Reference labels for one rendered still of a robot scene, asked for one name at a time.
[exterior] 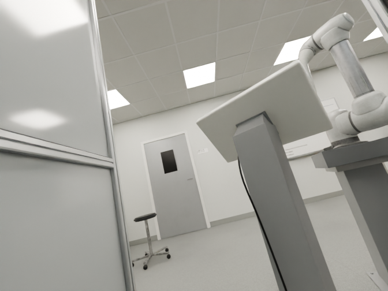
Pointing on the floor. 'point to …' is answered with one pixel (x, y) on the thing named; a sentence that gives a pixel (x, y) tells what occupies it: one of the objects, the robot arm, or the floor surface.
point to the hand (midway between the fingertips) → (291, 120)
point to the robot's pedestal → (369, 209)
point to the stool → (149, 242)
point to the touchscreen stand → (282, 211)
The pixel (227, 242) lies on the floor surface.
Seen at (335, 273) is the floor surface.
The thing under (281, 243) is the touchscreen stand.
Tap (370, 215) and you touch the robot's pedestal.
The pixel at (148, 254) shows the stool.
